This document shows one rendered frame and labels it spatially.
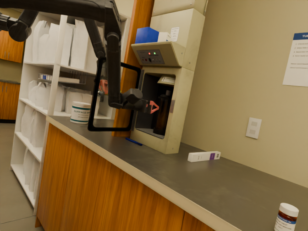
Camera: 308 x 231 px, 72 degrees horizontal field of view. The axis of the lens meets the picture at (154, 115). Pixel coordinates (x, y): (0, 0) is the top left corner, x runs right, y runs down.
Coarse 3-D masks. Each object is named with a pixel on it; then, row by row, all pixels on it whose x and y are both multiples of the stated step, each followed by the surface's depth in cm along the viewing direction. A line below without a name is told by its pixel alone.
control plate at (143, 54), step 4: (140, 52) 121; (144, 52) 119; (148, 52) 116; (152, 52) 114; (156, 52) 112; (140, 56) 124; (144, 56) 121; (148, 56) 119; (152, 56) 117; (156, 56) 114; (160, 56) 112; (144, 60) 124; (148, 60) 121; (152, 60) 119; (156, 60) 117; (160, 60) 114
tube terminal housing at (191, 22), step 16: (160, 16) 124; (176, 16) 115; (192, 16) 108; (192, 32) 110; (192, 48) 112; (192, 64) 115; (176, 80) 112; (176, 96) 111; (176, 112) 113; (144, 128) 139; (176, 128) 116; (144, 144) 126; (160, 144) 117; (176, 144) 119
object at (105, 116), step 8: (104, 64) 110; (96, 72) 108; (104, 72) 111; (128, 72) 123; (136, 72) 128; (104, 80) 112; (128, 80) 125; (136, 80) 129; (104, 88) 113; (128, 88) 126; (104, 96) 114; (96, 104) 112; (104, 104) 115; (96, 112) 113; (104, 112) 116; (112, 112) 120; (120, 112) 125; (128, 112) 130; (88, 120) 111; (96, 120) 114; (104, 120) 118; (112, 120) 122; (120, 120) 126; (128, 120) 131
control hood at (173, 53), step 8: (136, 48) 121; (144, 48) 116; (152, 48) 112; (160, 48) 108; (168, 48) 104; (176, 48) 104; (184, 48) 108; (136, 56) 127; (168, 56) 108; (176, 56) 105; (144, 64) 127; (152, 64) 122; (160, 64) 117; (168, 64) 112; (176, 64) 108
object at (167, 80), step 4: (164, 76) 122; (168, 76) 121; (172, 76) 120; (160, 80) 123; (164, 80) 121; (168, 80) 120; (172, 80) 119; (164, 84) 134; (168, 84) 135; (172, 84) 118
